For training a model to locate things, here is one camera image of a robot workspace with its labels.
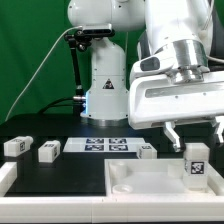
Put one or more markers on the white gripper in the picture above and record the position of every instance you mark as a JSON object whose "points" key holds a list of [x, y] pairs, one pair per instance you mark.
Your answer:
{"points": [[154, 101]]}

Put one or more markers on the white square table top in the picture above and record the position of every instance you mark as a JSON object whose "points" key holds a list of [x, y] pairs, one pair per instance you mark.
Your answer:
{"points": [[155, 176]]}

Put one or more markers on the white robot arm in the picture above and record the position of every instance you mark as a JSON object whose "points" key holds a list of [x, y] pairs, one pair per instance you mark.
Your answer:
{"points": [[182, 29]]}

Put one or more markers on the white U-shaped fence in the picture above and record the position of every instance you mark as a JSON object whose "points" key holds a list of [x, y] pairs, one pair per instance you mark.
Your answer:
{"points": [[105, 209]]}

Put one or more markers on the white tag sheet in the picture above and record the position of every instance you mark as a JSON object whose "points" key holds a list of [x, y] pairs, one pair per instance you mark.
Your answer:
{"points": [[102, 145]]}

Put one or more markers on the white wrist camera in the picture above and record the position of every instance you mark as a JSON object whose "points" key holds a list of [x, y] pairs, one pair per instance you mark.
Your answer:
{"points": [[151, 66]]}

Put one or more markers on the black camera stand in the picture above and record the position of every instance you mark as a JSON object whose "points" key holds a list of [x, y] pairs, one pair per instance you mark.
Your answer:
{"points": [[79, 92]]}

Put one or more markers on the rear depth camera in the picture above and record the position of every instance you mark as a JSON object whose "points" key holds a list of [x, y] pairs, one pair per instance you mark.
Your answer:
{"points": [[97, 30]]}

